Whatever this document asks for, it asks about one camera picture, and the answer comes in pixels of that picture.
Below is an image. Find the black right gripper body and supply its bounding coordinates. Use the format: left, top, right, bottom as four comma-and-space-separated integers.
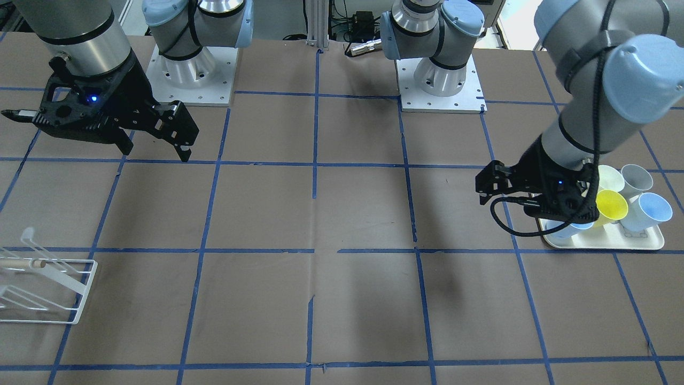
80, 53, 160, 144

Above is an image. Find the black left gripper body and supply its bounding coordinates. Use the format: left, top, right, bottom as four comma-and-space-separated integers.
511, 136, 586, 214

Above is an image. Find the light blue plastic cup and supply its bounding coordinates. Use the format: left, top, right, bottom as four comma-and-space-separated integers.
541, 219, 594, 239

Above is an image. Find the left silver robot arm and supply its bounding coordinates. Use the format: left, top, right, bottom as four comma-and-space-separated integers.
366, 50, 571, 224

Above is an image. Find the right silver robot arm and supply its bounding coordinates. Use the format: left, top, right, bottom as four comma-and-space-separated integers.
2, 1, 254, 163

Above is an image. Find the pale green plastic cup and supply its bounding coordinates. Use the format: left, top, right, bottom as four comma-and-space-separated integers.
598, 164, 625, 193

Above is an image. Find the yellow plastic cup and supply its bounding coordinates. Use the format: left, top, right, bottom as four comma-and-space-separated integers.
592, 189, 629, 228

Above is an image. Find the grey plastic cup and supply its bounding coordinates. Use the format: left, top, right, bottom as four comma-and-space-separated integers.
620, 164, 653, 200

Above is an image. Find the blue plastic cup on tray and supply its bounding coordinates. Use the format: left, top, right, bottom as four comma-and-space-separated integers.
620, 192, 673, 233

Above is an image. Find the cream plastic tray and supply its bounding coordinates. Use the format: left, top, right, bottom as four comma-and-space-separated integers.
542, 196, 665, 250

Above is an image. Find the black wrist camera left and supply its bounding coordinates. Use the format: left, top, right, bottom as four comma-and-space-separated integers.
524, 161, 599, 224

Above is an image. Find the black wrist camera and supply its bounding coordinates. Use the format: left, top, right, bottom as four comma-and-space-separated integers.
524, 161, 599, 224
2, 53, 88, 141

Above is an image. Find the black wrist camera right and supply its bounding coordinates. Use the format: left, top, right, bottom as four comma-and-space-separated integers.
2, 53, 88, 141

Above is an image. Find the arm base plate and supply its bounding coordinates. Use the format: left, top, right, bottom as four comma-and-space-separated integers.
146, 47, 240, 107
395, 56, 488, 114

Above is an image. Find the white wire cup rack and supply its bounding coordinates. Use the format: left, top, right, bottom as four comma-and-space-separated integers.
1, 227, 98, 325

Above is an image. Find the aluminium frame post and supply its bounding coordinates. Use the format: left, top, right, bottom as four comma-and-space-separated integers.
305, 0, 330, 53

